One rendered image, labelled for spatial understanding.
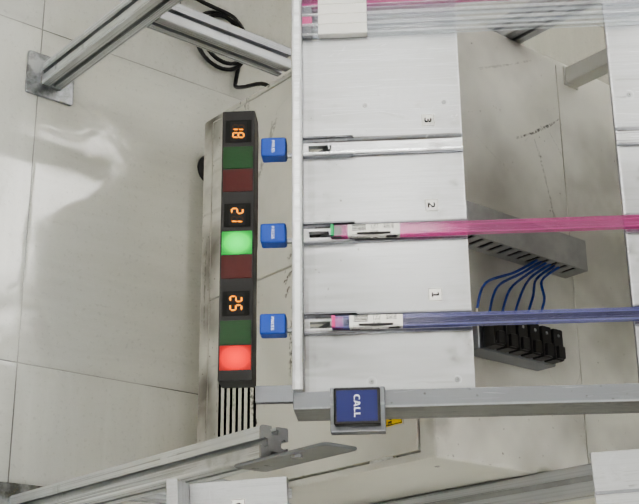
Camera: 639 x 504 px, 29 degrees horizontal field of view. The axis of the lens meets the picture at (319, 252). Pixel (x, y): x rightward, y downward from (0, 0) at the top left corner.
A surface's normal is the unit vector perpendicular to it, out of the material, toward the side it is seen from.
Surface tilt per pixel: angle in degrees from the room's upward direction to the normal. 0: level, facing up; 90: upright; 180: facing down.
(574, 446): 0
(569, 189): 0
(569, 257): 0
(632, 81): 44
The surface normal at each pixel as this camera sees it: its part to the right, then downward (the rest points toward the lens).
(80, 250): 0.64, -0.27
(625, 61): -0.07, -0.34
